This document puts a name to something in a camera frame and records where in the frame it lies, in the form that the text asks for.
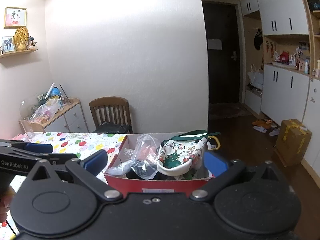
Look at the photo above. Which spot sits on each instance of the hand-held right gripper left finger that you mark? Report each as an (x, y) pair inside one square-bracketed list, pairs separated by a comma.
[(96, 162)]

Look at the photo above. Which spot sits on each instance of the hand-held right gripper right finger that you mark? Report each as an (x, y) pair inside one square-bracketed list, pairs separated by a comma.
[(215, 163)]

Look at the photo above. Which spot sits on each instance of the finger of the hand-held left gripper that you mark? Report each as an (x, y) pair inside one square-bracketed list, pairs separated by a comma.
[(40, 148), (60, 156)]

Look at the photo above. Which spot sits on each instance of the christmas print bag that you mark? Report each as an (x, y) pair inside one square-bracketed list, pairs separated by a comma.
[(175, 160)]

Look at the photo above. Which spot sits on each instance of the dark cloth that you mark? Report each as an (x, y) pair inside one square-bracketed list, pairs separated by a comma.
[(142, 173)]

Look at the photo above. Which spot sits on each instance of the clear plastic bag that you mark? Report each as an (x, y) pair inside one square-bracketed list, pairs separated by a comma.
[(145, 142)]

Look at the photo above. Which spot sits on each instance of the red shoe box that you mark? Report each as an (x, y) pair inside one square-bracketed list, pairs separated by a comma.
[(155, 183)]

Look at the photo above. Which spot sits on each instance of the person's left hand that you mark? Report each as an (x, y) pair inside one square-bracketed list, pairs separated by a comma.
[(5, 203)]

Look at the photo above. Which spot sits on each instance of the balloon print tablecloth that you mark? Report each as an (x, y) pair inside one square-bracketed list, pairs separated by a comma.
[(75, 140)]

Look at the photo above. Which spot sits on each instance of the clear drinking glass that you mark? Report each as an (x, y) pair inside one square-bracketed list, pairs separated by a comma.
[(27, 128)]

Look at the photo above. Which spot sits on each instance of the pink cloth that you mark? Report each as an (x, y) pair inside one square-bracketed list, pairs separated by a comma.
[(18, 137)]

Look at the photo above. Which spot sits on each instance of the plastic bag of snacks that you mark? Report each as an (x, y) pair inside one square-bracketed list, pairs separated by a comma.
[(42, 112)]

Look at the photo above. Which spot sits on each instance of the dark doormat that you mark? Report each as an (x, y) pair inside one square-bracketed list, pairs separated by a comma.
[(225, 110)]

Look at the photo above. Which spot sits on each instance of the white slipper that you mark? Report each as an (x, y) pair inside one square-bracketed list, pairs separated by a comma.
[(274, 132), (260, 129)]

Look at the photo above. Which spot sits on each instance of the white tube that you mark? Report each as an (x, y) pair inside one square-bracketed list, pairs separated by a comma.
[(50, 90)]

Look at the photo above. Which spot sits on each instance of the thin black stick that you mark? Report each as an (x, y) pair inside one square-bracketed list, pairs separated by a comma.
[(63, 92)]

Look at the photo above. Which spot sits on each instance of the brown plush slipper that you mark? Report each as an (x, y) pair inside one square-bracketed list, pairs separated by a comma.
[(261, 122)]

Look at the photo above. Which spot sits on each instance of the wooden chair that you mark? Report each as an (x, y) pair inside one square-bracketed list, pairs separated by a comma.
[(110, 101)]

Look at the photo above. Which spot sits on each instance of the brown cardboard box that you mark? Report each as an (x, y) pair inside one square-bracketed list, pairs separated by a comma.
[(292, 142)]

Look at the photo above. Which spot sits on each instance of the dark entrance door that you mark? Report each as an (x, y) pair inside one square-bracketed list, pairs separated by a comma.
[(222, 75)]

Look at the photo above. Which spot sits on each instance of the white tote bag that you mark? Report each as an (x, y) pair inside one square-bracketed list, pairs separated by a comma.
[(255, 78)]

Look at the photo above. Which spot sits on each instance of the small lantern ornament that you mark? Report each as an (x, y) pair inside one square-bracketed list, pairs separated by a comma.
[(32, 43)]

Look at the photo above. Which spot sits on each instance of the gold ornament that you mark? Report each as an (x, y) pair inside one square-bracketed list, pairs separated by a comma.
[(21, 38)]

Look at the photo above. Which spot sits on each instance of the paper sheet on door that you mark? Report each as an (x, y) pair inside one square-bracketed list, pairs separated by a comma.
[(214, 44)]

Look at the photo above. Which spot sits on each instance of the red plush toy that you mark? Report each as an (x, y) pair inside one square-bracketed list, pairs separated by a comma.
[(283, 57)]

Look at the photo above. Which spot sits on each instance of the black hanging bag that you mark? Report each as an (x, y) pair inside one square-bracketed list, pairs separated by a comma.
[(258, 41)]

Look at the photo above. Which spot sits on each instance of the white wooden cabinet unit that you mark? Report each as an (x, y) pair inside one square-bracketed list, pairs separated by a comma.
[(282, 10)]

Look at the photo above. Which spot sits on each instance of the small photo frame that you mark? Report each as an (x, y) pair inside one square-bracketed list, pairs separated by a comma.
[(7, 44)]

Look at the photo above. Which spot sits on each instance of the framed wall picture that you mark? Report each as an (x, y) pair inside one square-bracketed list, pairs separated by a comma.
[(15, 17)]

